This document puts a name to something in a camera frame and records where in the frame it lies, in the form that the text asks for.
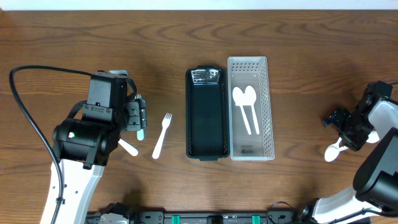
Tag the dark green plastic basket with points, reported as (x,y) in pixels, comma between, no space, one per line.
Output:
(207,122)

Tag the light blue plastic fork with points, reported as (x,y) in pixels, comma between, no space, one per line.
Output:
(140,135)

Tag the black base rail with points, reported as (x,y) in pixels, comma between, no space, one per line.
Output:
(120,213)

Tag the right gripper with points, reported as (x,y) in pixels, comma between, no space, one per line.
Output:
(345,125)

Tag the white plastic spoon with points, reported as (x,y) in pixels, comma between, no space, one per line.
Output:
(334,150)
(238,97)
(373,137)
(251,97)

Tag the white plastic fork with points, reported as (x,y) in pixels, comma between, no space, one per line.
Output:
(165,124)

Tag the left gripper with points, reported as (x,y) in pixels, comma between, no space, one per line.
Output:
(137,114)

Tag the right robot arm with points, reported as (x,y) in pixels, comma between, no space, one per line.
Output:
(374,188)

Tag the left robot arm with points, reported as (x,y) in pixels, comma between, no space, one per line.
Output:
(82,144)

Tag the white fork under arm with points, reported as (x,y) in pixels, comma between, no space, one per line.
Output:
(128,147)

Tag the clear white plastic basket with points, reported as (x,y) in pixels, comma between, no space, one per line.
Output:
(244,71)

